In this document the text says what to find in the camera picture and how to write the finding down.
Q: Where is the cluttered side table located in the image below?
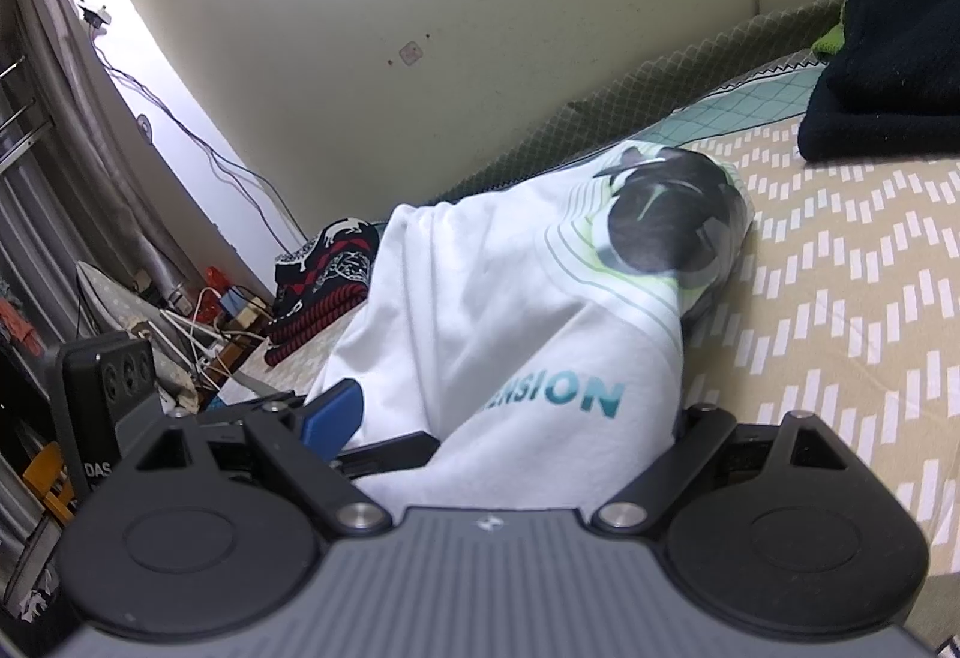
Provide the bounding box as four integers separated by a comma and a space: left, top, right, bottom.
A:
76, 262, 274, 410

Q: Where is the black navy folded garment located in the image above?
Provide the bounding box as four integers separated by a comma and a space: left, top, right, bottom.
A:
797, 0, 958, 163

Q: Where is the beige chevron bed sheet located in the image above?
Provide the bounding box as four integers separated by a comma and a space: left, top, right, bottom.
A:
239, 67, 958, 635

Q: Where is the black red patterned sweater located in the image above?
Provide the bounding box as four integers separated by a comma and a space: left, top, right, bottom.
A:
263, 216, 379, 367

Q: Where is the white printed t-shirt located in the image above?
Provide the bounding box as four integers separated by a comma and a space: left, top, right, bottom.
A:
316, 140, 754, 515

